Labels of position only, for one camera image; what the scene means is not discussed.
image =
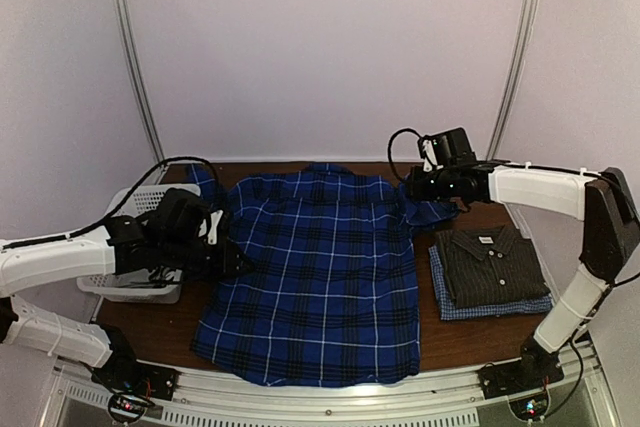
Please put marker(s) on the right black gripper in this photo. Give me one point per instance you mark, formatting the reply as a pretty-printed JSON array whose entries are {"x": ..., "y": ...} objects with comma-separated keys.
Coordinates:
[{"x": 415, "y": 186}]

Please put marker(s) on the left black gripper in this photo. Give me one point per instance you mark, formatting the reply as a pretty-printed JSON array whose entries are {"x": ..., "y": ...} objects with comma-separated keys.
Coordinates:
[{"x": 226, "y": 262}]

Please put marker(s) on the blue plaid long sleeve shirt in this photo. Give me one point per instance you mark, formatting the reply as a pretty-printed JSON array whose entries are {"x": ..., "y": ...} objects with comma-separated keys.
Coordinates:
[{"x": 333, "y": 299}]

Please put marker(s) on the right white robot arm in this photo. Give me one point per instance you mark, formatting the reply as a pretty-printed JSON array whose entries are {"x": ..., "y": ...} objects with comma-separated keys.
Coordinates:
[{"x": 600, "y": 201}]

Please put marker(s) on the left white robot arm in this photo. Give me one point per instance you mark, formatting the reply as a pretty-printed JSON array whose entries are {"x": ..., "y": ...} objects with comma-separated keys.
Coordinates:
[{"x": 110, "y": 246}]

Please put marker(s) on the grey shirt in basket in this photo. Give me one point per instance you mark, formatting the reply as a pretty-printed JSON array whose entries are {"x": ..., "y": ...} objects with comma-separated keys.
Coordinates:
[{"x": 155, "y": 279}]

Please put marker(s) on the dark striped folded shirt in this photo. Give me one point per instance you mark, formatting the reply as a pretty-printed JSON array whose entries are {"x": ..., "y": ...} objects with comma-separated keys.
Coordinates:
[{"x": 490, "y": 267}]

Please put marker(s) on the white plastic laundry basket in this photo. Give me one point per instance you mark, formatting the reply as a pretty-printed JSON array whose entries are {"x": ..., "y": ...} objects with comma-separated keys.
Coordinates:
[{"x": 144, "y": 199}]

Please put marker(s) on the light blue checked folded shirt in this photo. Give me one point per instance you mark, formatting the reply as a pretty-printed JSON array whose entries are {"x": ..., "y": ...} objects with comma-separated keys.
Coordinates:
[{"x": 449, "y": 312}]

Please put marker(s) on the left circuit board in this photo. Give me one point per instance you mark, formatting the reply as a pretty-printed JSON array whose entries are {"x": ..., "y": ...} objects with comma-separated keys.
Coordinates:
[{"x": 125, "y": 408}]

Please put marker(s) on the circuit board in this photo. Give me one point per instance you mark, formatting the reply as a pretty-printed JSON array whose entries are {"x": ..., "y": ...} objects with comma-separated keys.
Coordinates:
[
  {"x": 530, "y": 408},
  {"x": 125, "y": 408}
]

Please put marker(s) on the right circuit board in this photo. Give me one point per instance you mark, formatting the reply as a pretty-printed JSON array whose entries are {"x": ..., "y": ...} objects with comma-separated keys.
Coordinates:
[{"x": 530, "y": 408}]

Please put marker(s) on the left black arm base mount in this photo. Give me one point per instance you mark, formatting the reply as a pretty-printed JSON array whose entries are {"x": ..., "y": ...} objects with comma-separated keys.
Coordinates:
[{"x": 123, "y": 372}]

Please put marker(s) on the front aluminium rail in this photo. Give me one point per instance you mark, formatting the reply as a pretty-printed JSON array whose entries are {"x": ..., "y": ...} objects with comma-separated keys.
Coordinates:
[{"x": 450, "y": 397}]

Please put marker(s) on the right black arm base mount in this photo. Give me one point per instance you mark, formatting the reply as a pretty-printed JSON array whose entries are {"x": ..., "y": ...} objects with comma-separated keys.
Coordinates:
[{"x": 534, "y": 369}]

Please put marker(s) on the right aluminium frame post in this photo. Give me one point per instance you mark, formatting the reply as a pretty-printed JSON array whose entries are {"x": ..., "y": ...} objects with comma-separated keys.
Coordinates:
[{"x": 525, "y": 27}]

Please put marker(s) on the aluminium frame post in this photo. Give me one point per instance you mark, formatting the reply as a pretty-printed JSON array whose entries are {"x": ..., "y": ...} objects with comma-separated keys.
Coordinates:
[
  {"x": 136, "y": 77},
  {"x": 525, "y": 27}
]

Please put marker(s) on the left aluminium frame post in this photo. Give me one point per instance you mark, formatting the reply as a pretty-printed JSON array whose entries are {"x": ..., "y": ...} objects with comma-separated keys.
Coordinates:
[{"x": 136, "y": 77}]

